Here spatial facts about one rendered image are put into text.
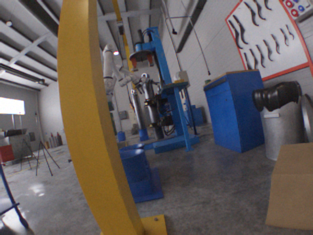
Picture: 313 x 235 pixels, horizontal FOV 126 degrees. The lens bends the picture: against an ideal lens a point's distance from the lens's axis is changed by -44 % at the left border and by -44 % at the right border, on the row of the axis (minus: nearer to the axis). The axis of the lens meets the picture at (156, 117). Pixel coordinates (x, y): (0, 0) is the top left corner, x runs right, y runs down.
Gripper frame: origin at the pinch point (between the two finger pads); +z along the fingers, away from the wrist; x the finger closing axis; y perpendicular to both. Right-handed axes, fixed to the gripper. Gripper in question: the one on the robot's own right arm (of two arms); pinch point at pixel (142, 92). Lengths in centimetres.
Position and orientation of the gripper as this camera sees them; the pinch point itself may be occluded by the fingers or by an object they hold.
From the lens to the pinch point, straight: 217.7
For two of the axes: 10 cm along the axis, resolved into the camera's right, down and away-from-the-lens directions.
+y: -7.5, 5.8, -3.2
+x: 4.1, 0.3, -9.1
